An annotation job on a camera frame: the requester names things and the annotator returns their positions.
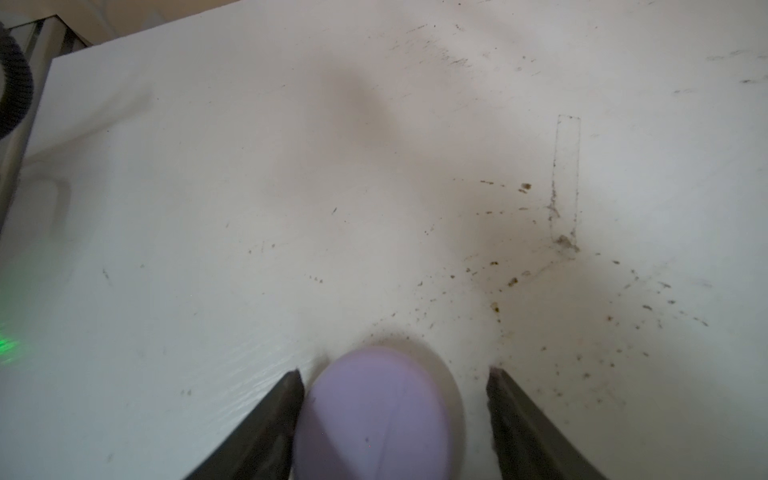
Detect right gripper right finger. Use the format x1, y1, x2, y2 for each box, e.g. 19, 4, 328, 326
486, 367, 606, 480

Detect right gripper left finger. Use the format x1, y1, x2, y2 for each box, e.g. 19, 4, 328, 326
187, 370, 305, 480

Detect purple round charging case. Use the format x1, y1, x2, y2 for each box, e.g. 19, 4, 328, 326
293, 347, 452, 479

